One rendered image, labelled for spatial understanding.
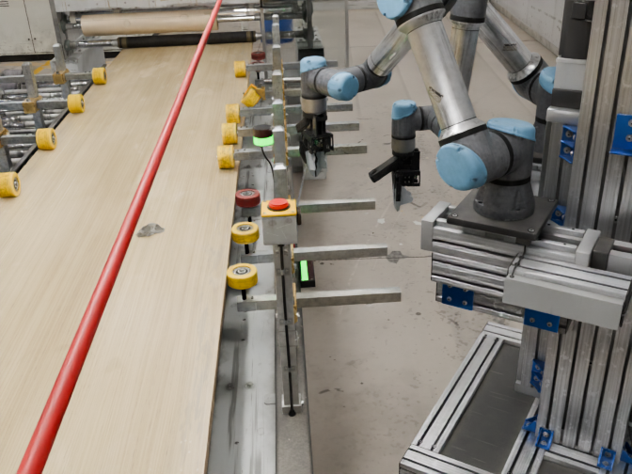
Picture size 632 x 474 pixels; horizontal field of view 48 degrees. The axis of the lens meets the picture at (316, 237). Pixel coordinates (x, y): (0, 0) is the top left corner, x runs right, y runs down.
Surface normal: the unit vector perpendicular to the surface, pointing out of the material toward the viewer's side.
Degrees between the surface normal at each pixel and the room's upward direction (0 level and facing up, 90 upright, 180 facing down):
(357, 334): 0
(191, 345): 0
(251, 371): 0
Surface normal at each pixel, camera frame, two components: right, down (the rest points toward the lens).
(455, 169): -0.72, 0.43
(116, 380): -0.04, -0.89
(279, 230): 0.06, 0.46
